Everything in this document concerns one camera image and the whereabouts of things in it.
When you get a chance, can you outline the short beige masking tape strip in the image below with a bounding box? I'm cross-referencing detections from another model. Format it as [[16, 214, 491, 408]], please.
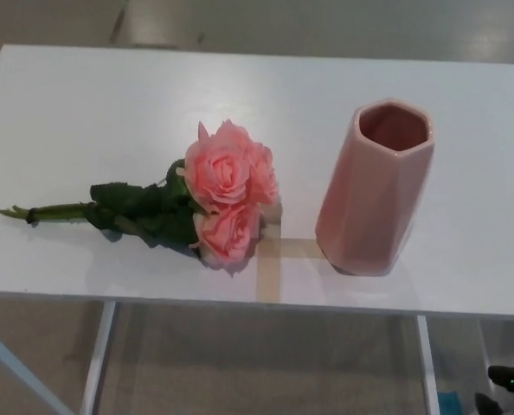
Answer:
[[260, 239, 328, 259]]

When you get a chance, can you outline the blue floor tape patch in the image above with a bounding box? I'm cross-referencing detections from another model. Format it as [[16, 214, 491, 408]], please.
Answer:
[[438, 391, 462, 415]]

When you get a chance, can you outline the pink faceted ceramic vase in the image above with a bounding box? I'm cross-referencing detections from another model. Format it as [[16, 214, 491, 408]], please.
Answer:
[[315, 98, 437, 277]]

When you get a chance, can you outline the thin white table leg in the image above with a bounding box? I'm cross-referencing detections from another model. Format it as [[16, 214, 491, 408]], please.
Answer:
[[472, 322, 495, 378]]

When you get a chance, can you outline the pink artificial rose bouquet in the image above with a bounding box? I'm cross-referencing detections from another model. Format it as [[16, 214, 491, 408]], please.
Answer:
[[0, 119, 280, 278]]

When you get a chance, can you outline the long beige masking tape strip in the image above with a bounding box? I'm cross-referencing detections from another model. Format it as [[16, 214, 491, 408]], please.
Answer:
[[256, 202, 283, 303]]

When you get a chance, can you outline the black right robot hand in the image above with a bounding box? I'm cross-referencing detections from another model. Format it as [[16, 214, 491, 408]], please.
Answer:
[[474, 365, 514, 415]]

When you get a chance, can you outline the light blue metal strut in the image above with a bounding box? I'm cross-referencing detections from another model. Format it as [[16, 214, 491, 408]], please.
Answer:
[[0, 315, 64, 415]]

